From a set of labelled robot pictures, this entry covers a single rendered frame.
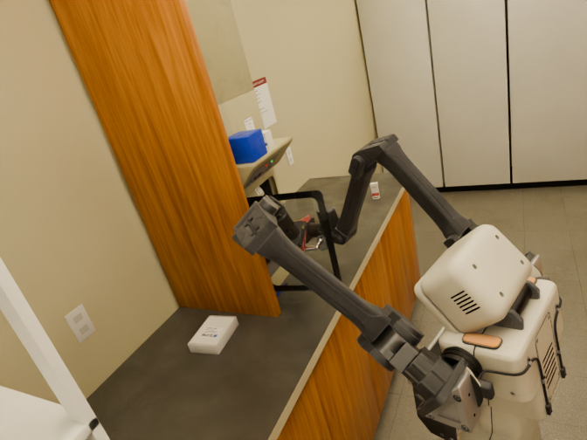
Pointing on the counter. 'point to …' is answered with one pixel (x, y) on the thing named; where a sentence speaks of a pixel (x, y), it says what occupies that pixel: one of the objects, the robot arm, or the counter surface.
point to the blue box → (247, 146)
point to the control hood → (264, 159)
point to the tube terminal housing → (231, 113)
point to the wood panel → (169, 146)
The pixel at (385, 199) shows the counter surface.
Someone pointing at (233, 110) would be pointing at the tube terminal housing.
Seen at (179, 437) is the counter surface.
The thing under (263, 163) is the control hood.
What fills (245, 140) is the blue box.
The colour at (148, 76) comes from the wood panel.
